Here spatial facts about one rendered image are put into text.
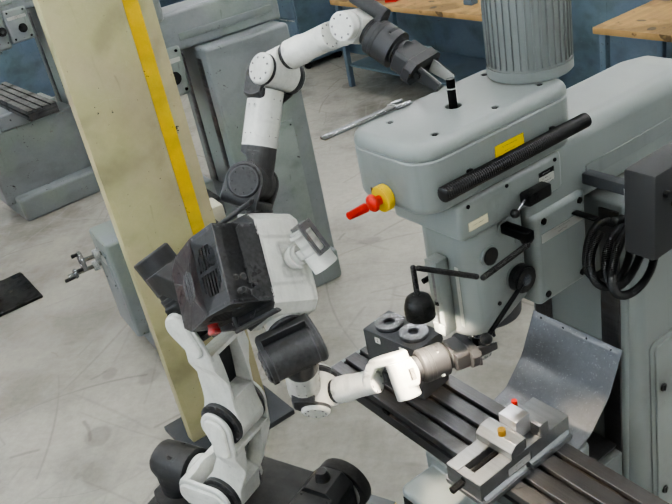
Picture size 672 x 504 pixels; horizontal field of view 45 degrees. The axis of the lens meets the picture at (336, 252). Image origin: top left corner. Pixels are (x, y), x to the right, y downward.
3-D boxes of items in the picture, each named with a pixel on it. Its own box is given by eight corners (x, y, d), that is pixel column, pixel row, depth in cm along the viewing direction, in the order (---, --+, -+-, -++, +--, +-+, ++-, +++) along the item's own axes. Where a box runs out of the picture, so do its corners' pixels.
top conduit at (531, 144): (449, 205, 164) (447, 189, 162) (435, 200, 167) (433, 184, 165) (592, 128, 184) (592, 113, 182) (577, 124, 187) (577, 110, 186)
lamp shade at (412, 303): (400, 321, 188) (396, 299, 186) (413, 304, 194) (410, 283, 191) (427, 326, 185) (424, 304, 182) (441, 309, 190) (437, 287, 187)
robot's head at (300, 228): (303, 264, 193) (316, 259, 187) (281, 236, 192) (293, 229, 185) (321, 249, 196) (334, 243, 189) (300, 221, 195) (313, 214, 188)
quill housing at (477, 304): (482, 352, 195) (469, 237, 180) (425, 321, 211) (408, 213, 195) (536, 316, 204) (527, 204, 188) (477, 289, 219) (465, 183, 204)
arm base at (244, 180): (218, 215, 196) (263, 213, 194) (216, 162, 196) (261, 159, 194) (238, 216, 211) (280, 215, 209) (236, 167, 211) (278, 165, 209)
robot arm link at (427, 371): (429, 346, 203) (389, 362, 200) (444, 387, 203) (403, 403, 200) (415, 346, 214) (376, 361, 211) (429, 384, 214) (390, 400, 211)
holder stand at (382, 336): (424, 401, 244) (415, 347, 234) (371, 376, 259) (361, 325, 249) (449, 379, 251) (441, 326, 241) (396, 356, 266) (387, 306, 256)
